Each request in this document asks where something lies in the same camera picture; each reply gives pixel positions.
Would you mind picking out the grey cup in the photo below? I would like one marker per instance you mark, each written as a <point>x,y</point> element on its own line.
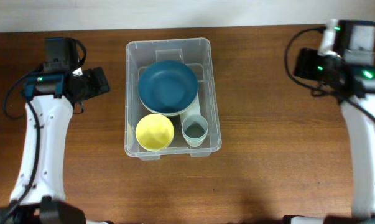
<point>194,127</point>

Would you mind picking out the yellow bowl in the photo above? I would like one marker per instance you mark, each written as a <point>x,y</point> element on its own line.
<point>155,132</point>

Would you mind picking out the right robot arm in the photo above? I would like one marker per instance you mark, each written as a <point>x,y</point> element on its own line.
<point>353,41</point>

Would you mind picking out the mint green cup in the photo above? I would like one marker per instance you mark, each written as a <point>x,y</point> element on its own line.
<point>188,138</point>

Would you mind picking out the white label in bin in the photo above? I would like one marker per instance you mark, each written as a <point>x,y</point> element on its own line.
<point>193,109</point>

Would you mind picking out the clear plastic storage bin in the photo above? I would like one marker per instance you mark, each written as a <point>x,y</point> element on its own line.
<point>196,54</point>

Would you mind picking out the blue bowl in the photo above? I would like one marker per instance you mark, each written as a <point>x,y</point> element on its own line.
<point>167,87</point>

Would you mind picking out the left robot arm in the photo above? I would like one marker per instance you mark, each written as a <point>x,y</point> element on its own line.
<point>51,92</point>

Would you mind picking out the beige cup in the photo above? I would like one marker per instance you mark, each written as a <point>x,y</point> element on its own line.
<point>195,144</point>

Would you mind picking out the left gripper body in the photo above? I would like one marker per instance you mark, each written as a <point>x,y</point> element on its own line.
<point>92,87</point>

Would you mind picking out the beige bowl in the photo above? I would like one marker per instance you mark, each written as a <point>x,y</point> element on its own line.
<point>165,114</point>

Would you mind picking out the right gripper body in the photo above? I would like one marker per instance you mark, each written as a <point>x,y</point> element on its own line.
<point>316,67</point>

